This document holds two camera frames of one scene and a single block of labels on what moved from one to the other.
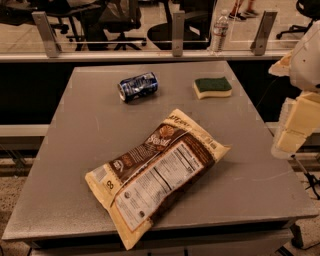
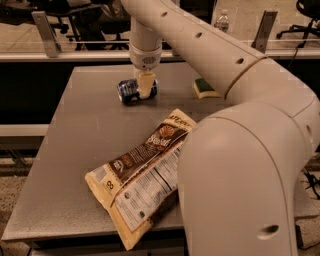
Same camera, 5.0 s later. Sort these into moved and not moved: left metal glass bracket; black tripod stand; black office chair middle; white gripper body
Moved: white gripper body
Not moved: black tripod stand; black office chair middle; left metal glass bracket
